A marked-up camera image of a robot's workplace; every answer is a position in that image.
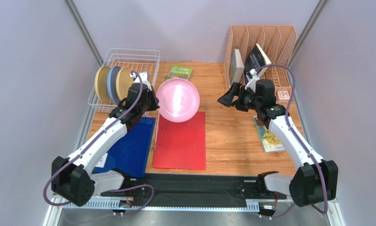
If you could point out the black base mat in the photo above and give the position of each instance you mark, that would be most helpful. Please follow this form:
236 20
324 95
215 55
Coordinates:
203 191

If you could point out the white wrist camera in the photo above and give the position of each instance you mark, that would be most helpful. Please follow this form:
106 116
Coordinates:
144 77
252 79

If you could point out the dark blue leaning book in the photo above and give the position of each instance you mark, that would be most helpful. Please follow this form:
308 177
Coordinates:
256 59

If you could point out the blue plate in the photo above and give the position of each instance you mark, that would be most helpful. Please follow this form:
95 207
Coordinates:
111 84

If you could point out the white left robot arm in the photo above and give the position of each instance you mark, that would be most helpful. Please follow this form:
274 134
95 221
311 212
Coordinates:
73 177

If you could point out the pink file organizer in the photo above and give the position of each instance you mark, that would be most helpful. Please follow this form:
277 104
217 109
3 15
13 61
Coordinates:
277 41

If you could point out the small pink white box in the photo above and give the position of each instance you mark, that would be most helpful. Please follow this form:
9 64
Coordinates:
282 95

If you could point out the blue folder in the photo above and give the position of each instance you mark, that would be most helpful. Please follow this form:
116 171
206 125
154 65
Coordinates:
130 153

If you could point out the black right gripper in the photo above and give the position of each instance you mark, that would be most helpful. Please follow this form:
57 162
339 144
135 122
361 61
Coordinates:
236 97

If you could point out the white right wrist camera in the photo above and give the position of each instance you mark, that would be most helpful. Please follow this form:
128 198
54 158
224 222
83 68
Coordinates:
252 79

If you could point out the green treehouse book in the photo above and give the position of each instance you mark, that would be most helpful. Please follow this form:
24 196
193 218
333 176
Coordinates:
178 71

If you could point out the white wire dish rack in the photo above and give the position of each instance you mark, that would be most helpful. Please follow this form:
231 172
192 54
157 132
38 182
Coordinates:
140 60

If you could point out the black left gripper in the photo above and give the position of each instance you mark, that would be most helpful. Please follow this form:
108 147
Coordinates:
155 100

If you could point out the light blue standing book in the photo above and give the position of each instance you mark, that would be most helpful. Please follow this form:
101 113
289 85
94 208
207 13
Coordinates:
236 68

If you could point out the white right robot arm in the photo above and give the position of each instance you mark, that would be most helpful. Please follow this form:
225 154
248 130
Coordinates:
315 180

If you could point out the orange plate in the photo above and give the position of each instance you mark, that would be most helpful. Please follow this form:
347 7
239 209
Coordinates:
123 82

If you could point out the yellow plate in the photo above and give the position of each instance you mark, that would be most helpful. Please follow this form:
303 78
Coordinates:
100 84

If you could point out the red folder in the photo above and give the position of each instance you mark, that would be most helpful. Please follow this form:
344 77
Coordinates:
181 145

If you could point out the penguin classics garden book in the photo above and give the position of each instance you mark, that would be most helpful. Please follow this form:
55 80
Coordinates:
270 143

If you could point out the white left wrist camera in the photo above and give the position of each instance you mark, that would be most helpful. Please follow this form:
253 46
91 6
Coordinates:
144 77

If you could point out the pink plate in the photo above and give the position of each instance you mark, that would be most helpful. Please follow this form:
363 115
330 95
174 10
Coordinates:
179 100

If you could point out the aluminium rail frame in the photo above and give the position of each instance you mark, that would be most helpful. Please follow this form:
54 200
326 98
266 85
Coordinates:
314 182

